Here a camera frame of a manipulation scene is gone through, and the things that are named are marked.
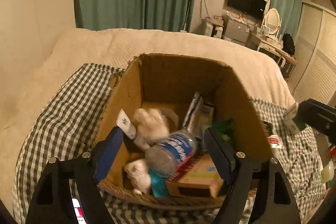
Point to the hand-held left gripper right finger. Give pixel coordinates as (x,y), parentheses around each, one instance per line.
(219,158)

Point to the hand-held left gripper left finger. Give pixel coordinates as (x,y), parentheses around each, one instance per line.
(110,157)

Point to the green and white carton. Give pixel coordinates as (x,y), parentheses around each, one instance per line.
(292,120)

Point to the beige box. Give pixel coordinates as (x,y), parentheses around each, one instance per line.
(199,176)

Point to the green snack bag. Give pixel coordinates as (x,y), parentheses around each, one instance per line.
(224,128)

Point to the small white plush toy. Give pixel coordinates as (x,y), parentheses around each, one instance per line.
(137,174)

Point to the white tube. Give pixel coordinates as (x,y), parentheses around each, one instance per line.
(126,124)

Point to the clear bottle with blue label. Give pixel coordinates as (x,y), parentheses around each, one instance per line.
(173,150)

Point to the large white plush toy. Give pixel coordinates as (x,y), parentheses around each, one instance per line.
(152,124)

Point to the brown cardboard box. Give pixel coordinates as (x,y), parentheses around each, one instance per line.
(168,77)

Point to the red and white sachet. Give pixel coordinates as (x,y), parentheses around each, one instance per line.
(275,141)

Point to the small black packet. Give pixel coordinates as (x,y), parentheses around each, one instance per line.
(266,128)

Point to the plastic cup with lid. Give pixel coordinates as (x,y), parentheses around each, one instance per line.
(328,172)

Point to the white louvred wardrobe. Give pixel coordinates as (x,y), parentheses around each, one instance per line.
(317,56)

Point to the wooden dressing table with mirror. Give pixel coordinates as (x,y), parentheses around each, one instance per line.
(287,58)

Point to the grey checked blanket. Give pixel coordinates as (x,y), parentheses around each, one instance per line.
(65,108)

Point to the black backpack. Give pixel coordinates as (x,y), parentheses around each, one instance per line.
(288,44)

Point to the white vanity desk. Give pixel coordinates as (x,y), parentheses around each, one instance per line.
(265,42)

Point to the white oval vanity mirror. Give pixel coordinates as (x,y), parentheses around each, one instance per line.
(272,20)

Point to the grey mini fridge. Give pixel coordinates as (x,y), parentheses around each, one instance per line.
(237,31)

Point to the beige quilted bed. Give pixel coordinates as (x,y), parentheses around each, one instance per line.
(183,42)

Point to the black wall television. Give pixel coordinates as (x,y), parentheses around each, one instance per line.
(246,0)

